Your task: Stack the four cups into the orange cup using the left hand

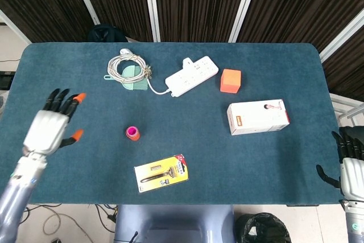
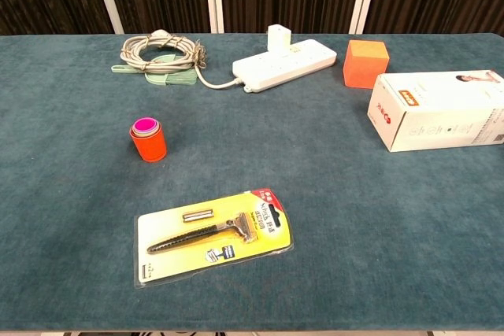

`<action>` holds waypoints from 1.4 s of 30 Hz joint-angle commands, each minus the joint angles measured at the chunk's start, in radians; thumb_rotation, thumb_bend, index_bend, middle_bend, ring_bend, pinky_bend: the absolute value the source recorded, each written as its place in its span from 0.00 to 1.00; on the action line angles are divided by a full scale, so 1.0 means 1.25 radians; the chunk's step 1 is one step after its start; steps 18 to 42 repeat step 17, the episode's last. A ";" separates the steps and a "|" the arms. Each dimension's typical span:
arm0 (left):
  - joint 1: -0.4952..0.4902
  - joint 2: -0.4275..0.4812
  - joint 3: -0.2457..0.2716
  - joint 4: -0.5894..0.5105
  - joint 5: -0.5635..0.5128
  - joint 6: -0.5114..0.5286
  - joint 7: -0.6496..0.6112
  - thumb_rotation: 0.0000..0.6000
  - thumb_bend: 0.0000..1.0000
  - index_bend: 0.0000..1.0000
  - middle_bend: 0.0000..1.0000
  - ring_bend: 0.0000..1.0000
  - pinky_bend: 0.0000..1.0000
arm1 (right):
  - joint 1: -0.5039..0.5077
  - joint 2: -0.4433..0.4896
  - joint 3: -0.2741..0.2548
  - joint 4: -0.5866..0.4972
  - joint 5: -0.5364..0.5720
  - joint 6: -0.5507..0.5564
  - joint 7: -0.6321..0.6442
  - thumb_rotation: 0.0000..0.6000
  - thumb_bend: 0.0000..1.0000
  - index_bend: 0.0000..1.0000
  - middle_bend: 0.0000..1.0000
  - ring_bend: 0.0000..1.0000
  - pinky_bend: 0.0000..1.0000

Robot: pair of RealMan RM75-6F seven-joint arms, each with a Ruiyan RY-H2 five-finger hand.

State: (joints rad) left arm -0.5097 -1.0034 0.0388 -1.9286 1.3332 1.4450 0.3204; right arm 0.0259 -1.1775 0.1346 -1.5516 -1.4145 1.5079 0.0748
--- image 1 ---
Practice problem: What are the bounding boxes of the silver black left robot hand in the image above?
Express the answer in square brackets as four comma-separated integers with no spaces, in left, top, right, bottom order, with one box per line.
[22,88,87,157]

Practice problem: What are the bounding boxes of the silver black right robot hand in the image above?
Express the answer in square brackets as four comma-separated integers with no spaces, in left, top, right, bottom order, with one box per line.
[316,130,364,198]

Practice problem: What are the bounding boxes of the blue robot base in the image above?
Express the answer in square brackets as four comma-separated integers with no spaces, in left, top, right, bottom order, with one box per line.
[113,204,236,243]

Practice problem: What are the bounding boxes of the large orange plastic cup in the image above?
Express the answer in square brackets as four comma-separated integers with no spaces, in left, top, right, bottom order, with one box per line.
[126,125,141,142]

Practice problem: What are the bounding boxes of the black electronic device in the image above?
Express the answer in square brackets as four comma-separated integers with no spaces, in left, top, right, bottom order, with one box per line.
[0,71,14,92]

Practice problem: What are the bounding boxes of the mint green plastic brush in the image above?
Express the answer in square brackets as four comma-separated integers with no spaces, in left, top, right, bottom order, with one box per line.
[104,65,148,92]

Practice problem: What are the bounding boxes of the black trash bin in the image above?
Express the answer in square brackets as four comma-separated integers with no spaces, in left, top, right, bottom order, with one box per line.
[235,212,292,243]

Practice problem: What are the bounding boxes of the white cardboard product box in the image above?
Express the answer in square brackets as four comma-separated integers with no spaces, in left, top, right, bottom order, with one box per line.
[226,99,291,136]

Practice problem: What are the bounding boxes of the black chair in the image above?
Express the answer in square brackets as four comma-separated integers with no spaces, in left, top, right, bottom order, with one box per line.
[87,24,129,43]

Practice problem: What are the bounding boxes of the yellow razor blister pack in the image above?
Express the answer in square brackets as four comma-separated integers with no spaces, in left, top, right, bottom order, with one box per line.
[134,154,190,195]

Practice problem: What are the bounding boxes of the teal felt table cover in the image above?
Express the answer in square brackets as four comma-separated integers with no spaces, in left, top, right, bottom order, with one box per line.
[0,42,349,206]

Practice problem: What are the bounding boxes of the orange cube block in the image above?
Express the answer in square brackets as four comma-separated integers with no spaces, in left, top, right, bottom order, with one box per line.
[220,68,242,94]

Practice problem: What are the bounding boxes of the white power strip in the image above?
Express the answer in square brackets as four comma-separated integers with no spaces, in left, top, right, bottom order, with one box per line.
[164,56,220,98]

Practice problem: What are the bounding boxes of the white metal rack frame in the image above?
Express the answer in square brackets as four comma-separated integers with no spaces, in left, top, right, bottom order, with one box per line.
[329,93,364,126]

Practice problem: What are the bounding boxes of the coiled grey power cord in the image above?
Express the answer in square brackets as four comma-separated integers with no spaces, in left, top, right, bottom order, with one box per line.
[107,48,173,96]

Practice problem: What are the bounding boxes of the tangled floor cables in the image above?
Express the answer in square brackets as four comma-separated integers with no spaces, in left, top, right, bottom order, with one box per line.
[16,203,119,243]

